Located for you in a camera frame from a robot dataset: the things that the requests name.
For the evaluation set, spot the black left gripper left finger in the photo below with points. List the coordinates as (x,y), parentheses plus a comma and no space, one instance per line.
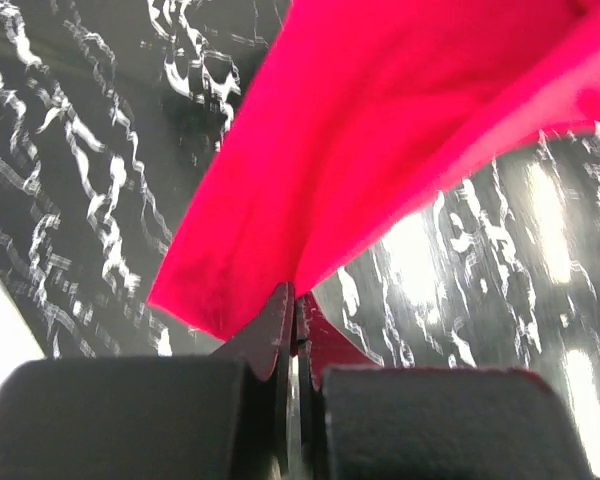
(216,416)

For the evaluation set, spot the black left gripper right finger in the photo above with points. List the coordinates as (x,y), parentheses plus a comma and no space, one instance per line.
(362,421)

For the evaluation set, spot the pink t shirt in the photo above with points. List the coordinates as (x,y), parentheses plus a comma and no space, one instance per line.
(361,112)

